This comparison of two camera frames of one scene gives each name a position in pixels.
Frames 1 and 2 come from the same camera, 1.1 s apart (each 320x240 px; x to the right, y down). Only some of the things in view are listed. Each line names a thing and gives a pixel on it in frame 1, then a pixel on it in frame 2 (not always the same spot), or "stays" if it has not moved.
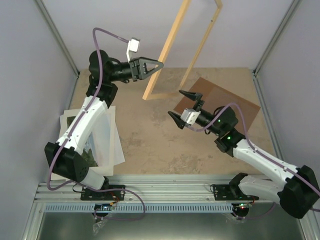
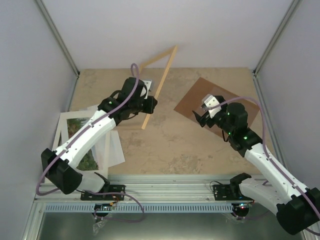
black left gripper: x=138 y=68 → x=150 y=108
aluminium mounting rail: x=165 y=189 stays
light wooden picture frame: x=153 y=80 → x=172 y=49
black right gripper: x=193 y=96 → x=204 y=119
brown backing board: x=215 y=96 stays
